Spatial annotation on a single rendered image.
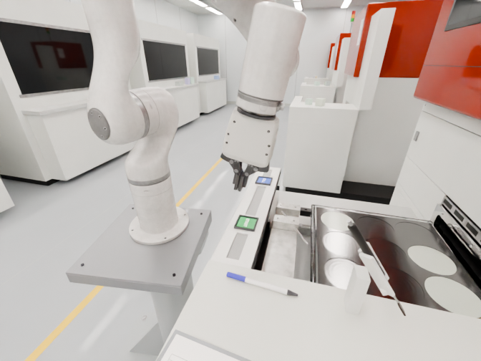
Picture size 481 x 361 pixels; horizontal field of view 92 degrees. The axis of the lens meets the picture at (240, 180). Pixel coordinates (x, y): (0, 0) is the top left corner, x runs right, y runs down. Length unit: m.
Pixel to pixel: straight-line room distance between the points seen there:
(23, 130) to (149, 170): 2.86
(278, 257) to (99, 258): 0.50
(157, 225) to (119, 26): 0.51
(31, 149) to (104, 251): 2.78
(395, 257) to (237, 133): 0.52
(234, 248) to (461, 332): 0.42
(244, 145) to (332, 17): 8.15
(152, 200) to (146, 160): 0.12
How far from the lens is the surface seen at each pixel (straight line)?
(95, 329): 1.77
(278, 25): 0.41
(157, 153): 0.67
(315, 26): 8.50
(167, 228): 0.78
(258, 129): 0.44
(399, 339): 0.50
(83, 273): 0.77
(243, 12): 0.52
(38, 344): 1.87
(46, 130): 3.32
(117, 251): 0.79
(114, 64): 0.61
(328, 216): 0.82
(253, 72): 0.41
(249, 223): 0.63
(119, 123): 0.58
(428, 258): 0.79
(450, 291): 0.73
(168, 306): 1.00
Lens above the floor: 1.35
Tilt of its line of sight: 27 degrees down
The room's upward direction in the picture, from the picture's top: straight up
